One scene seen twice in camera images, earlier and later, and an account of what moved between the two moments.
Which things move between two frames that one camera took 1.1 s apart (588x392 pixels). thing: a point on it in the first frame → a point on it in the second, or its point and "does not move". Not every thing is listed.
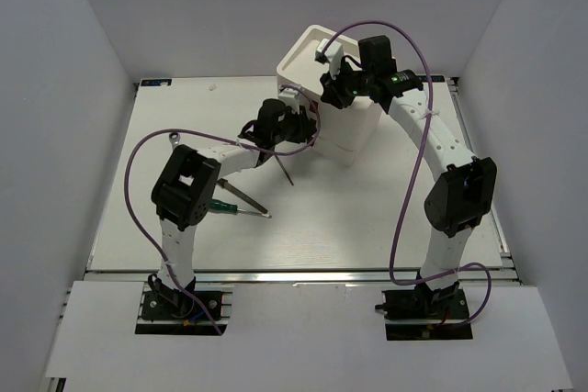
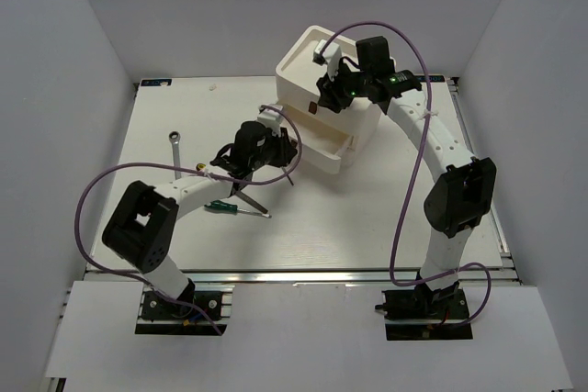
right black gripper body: [346, 86] does not move
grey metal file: [223, 183] does not move
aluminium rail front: [291, 277] does not move
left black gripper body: [293, 125] → [274, 150]
